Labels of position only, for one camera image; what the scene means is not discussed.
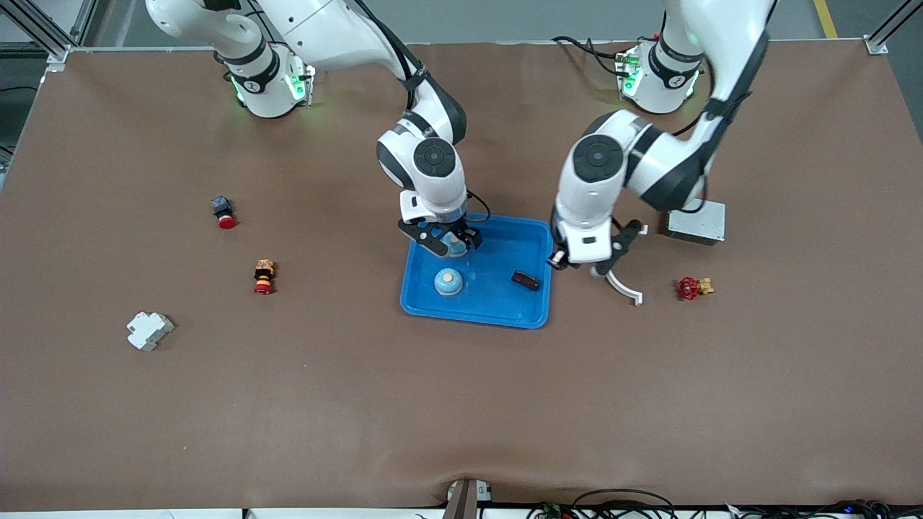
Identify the blue desk bell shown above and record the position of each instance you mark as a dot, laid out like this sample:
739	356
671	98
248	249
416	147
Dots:
448	282
456	247

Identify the long dark brown capacitor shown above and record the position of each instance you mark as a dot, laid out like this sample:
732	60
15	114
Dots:
526	280

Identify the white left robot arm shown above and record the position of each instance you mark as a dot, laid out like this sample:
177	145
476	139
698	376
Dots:
649	166

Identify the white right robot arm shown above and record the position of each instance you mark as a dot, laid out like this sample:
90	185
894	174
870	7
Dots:
324	29

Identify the white curved plastic clamp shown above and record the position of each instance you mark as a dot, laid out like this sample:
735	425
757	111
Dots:
626	290

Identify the blue plastic tray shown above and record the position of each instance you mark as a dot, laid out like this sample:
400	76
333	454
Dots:
497	303

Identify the silver metal box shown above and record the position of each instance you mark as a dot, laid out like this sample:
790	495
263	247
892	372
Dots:
696	222

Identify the brown table cover sheet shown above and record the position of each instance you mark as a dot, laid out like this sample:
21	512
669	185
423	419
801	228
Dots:
461	404

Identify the red yellow push button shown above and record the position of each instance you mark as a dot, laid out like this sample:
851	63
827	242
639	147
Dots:
264	277

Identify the black red emergency button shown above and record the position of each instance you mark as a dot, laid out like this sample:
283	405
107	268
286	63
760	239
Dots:
223	213

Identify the white circuit breaker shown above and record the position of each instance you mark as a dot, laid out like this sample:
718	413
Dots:
149	330

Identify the metal bracket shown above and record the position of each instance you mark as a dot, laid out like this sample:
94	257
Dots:
465	501

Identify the aluminium frame post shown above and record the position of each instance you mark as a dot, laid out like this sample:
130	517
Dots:
888	29
36	27

